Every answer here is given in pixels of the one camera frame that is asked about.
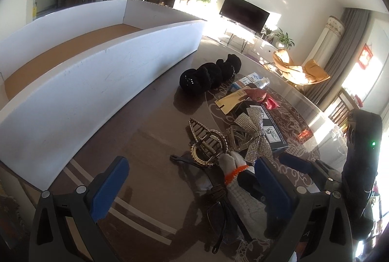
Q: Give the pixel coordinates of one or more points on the black television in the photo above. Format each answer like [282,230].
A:
[243,12]

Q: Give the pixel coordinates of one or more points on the white television stand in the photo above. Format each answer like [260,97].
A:
[261,46]

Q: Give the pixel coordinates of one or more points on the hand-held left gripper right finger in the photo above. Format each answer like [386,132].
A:
[273,189]

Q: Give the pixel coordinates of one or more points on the tan flat card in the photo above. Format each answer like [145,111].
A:
[231,100]

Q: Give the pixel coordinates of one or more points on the gold hair claw clip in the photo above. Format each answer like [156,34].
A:
[237,140]
[194,151]

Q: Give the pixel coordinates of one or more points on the orange lounge chair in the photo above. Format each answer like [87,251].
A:
[316,72]

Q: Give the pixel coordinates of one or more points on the small silver bottle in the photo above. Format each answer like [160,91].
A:
[261,82]

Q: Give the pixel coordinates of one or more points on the wooden slatted chair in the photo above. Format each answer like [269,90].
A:
[337,110]

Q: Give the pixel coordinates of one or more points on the white cardboard box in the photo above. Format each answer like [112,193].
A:
[91,91]

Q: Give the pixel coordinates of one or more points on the small potted plant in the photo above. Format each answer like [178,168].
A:
[267,33]

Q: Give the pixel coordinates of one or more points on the black plush hair band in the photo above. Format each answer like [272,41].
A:
[206,75]

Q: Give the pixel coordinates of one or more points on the grey curtain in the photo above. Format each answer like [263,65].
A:
[349,46]

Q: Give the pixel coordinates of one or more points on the black box with hand drawings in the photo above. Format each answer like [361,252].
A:
[275,135]

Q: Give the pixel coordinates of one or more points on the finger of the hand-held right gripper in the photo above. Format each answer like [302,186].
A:
[296,162]

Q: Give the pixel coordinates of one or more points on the green potted plant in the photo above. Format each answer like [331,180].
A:
[284,38]

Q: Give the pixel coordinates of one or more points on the grey glove with orange band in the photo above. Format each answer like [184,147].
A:
[243,207]

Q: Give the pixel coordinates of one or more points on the white blue ointment box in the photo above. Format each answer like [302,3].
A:
[244,81]

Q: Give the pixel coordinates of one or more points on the black eyeglasses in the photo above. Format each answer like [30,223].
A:
[181,159]

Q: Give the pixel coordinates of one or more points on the cream standing air conditioner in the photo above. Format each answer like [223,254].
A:
[329,37]

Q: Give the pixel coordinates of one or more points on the rhinestone bow hair clip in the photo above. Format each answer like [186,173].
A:
[256,134]

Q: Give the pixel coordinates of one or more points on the patterned glass desktop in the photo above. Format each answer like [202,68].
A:
[152,134]

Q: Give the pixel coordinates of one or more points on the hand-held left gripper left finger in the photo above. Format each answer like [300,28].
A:
[111,186]

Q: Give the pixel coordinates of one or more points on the red wall ornament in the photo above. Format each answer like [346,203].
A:
[365,56]

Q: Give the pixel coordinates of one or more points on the red sachet with gold emblem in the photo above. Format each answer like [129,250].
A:
[256,94]

